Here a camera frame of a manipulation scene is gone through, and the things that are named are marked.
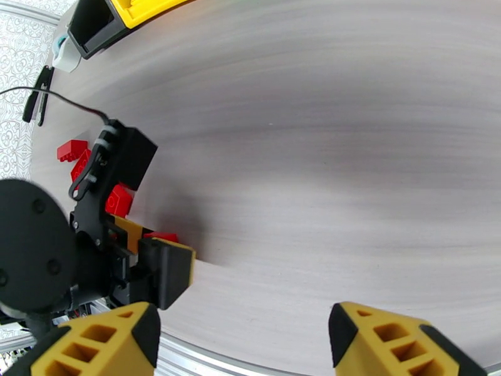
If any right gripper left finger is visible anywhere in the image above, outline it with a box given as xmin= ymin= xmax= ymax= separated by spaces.
xmin=0 ymin=301 xmax=162 ymax=376

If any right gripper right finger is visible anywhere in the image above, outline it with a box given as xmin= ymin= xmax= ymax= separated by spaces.
xmin=328 ymin=301 xmax=488 ymax=376

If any red lego brick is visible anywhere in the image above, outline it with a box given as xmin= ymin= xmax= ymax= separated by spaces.
xmin=57 ymin=140 xmax=89 ymax=164
xmin=105 ymin=182 xmax=134 ymax=219
xmin=71 ymin=149 xmax=93 ymax=188
xmin=142 ymin=231 xmax=179 ymax=245

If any black stapler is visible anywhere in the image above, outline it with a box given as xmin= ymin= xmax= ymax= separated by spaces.
xmin=22 ymin=65 xmax=55 ymax=127

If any white grey small device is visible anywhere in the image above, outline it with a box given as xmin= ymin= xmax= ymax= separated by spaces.
xmin=51 ymin=32 xmax=83 ymax=74

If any black plastic bin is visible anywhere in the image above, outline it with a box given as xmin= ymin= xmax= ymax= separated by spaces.
xmin=67 ymin=0 xmax=130 ymax=60

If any yellow plastic bin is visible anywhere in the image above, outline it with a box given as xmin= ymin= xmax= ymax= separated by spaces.
xmin=106 ymin=0 xmax=209 ymax=30

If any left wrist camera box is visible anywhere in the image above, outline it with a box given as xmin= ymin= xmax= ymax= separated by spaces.
xmin=115 ymin=127 xmax=158 ymax=192

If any aluminium base frame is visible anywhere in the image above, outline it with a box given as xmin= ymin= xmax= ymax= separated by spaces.
xmin=0 ymin=300 xmax=501 ymax=376

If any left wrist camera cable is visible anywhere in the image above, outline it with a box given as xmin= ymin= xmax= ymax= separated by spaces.
xmin=0 ymin=86 xmax=115 ymax=201

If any aluminium table edge rail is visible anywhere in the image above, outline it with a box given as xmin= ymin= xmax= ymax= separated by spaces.
xmin=0 ymin=3 xmax=63 ymax=26

